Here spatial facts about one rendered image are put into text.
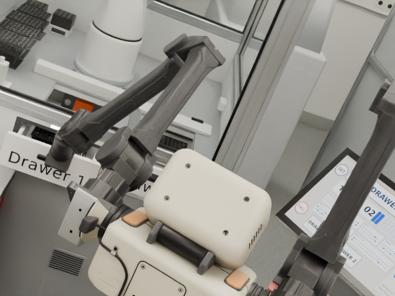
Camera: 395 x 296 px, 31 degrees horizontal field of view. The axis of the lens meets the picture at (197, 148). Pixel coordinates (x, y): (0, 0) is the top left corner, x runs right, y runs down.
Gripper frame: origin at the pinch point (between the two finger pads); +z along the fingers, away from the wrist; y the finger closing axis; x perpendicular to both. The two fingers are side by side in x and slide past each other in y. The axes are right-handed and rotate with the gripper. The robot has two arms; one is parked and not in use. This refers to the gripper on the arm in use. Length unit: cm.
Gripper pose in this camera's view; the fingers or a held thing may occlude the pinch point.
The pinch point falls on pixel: (58, 164)
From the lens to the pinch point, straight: 211.7
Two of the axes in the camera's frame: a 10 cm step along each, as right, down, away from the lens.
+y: 2.7, -8.4, 4.6
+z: -2.7, 3.9, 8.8
